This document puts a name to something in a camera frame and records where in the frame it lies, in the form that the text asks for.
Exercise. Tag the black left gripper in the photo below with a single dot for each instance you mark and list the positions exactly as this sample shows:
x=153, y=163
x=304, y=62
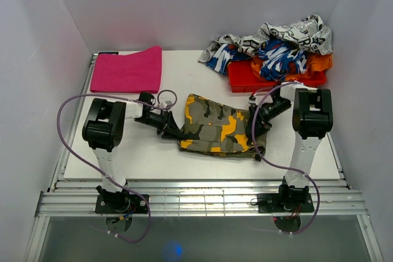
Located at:
x=169, y=121

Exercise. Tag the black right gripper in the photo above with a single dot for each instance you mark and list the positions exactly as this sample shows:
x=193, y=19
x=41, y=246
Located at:
x=261, y=124

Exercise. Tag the camouflage yellow green trousers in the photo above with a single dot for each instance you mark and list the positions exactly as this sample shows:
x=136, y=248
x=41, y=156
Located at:
x=215, y=129

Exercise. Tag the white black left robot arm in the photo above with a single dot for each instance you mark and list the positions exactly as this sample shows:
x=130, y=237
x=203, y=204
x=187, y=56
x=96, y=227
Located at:
x=103, y=131

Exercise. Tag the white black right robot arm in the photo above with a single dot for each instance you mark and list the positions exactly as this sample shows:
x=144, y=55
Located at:
x=312, y=119

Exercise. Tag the blue white patterned trousers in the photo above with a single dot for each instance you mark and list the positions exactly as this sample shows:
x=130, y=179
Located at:
x=273, y=48

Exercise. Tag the folded pink trousers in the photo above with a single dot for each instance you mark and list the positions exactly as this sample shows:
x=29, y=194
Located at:
x=131, y=73

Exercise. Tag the orange trousers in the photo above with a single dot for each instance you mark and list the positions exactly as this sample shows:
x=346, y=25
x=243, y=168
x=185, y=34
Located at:
x=316, y=65

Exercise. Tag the newspaper print trousers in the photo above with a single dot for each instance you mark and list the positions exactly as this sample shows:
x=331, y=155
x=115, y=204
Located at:
x=309, y=34

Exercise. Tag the red plastic tray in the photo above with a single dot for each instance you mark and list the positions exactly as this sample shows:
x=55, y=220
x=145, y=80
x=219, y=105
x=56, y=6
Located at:
x=244, y=77

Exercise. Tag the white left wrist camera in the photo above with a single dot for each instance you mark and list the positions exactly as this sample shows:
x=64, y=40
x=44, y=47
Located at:
x=165, y=105

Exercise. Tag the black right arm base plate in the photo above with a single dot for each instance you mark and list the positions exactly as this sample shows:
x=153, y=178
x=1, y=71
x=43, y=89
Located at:
x=274, y=203

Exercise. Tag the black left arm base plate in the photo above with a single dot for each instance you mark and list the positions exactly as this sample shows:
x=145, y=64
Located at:
x=134, y=204

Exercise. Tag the aluminium table frame rail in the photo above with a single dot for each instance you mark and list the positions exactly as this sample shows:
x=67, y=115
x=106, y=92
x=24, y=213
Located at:
x=202, y=208

